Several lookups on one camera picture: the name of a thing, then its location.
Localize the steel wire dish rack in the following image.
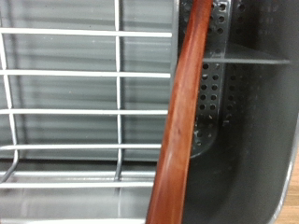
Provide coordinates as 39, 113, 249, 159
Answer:
0, 0, 174, 191

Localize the brown wooden spoon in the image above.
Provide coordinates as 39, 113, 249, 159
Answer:
145, 0, 216, 224

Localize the grey plastic drain tray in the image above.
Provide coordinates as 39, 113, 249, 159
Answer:
0, 0, 180, 224

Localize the dark grey utensil holder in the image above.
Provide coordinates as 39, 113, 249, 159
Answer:
169, 0, 299, 224

